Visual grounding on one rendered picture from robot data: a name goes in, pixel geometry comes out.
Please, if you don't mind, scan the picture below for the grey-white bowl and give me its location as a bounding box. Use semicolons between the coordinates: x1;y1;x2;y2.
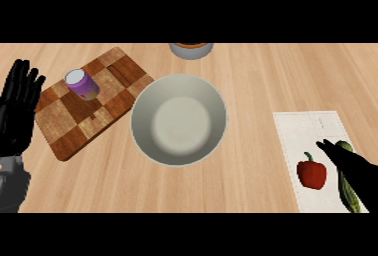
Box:
128;73;229;168

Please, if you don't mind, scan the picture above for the purple can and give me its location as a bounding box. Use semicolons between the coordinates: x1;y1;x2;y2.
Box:
63;68;102;102

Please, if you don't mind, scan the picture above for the white placemat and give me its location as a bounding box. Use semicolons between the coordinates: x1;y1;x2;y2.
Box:
272;110;370;214

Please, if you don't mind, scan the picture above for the grey round container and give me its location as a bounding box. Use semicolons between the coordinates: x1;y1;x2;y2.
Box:
168;42;215;61

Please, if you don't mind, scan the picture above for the red bell pepper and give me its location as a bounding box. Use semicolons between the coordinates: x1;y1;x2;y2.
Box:
295;151;328;191

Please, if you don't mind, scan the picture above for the checkered wooden cutting board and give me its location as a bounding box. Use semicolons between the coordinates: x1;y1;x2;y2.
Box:
34;46;156;163

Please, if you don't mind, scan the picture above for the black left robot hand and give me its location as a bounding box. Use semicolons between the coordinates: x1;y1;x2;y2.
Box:
0;58;47;158

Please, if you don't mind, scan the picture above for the green cucumber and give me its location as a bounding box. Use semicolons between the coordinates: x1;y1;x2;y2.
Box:
334;140;363;214

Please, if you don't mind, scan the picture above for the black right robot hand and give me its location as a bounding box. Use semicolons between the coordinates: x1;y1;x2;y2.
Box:
314;138;378;214

